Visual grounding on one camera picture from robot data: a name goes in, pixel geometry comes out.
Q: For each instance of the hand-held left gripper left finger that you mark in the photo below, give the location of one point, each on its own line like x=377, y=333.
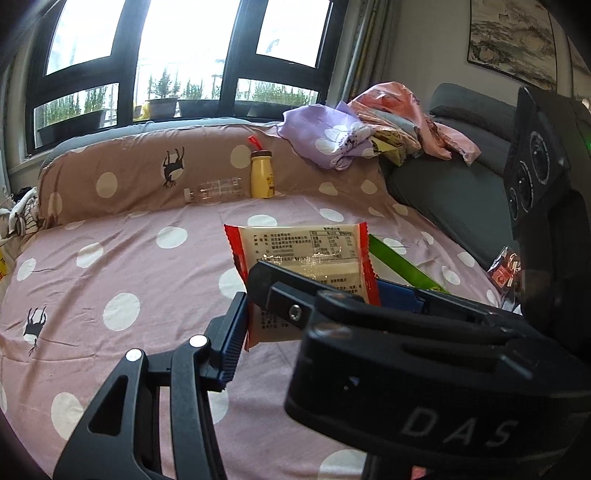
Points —
x=233, y=332

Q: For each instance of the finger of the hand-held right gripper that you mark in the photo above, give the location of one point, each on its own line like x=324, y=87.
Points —
x=461, y=318
x=277, y=286

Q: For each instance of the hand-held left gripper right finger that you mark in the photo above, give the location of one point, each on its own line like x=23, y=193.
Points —
x=399, y=297

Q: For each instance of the green cardboard box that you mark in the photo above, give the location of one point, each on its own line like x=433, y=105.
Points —
x=406, y=267

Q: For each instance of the beige packet with red edges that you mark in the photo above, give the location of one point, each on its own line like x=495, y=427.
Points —
x=300, y=249

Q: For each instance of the red snack packet with eyes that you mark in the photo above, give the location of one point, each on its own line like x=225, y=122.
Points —
x=505, y=272

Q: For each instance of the grey sofa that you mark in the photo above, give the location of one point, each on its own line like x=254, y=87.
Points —
x=438, y=194

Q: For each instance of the yellow bottle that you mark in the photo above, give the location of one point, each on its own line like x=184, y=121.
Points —
x=262, y=175

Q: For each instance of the clear plastic bottle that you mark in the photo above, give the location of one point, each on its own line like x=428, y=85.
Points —
x=217, y=190

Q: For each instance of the yellow patterned cloth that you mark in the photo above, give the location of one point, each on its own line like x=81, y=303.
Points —
x=392, y=147

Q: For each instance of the purple dotted cloth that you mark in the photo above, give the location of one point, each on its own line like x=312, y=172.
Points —
x=323, y=134

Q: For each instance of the long black planter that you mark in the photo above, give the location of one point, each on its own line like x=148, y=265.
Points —
x=277, y=110
x=69, y=127

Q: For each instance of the brown polka dot pillow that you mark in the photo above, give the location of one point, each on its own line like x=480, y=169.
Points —
x=138, y=170

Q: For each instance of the pink cloth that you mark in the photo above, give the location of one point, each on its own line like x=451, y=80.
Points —
x=415, y=110

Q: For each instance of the black plant pot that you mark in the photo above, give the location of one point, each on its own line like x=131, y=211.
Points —
x=161, y=108
x=198, y=107

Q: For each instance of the striped white clothing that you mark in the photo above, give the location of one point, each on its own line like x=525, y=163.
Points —
x=21, y=212

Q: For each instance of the grey curtain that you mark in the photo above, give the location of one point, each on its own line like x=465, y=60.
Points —
x=364, y=46

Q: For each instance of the framed landscape painting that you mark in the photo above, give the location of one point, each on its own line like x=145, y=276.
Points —
x=512, y=37

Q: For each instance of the black framed window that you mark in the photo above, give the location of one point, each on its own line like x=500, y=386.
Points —
x=124, y=46

